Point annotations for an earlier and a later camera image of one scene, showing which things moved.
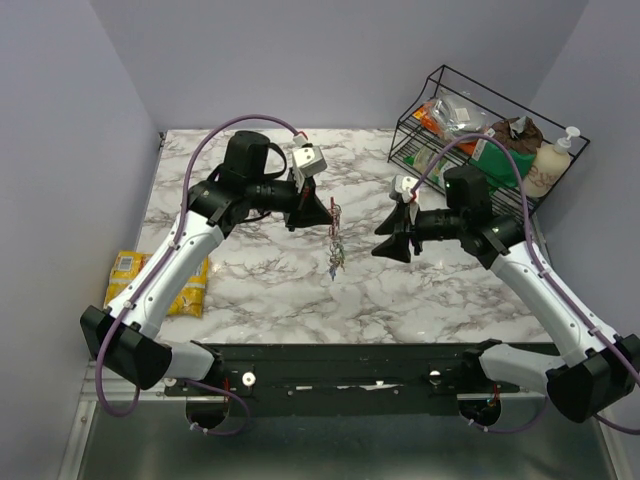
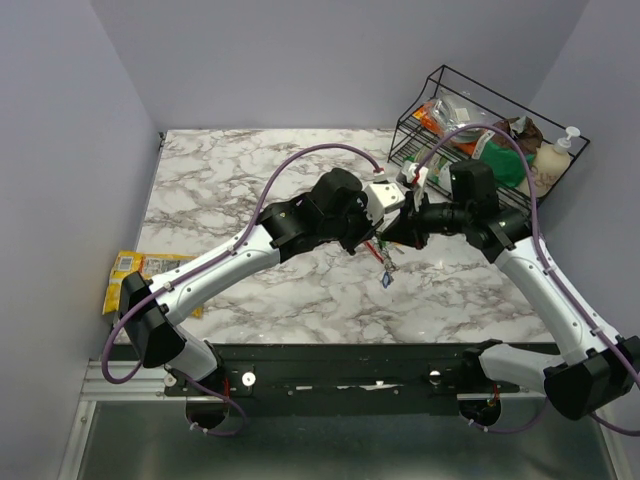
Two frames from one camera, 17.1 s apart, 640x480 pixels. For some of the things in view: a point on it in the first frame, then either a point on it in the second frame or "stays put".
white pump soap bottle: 549,165 stays put
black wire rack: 463,131 stays put
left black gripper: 309,211 -> 368,229
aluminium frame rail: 115,386 stays put
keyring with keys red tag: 336,246 -> 382,250
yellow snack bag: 125,265 stays put
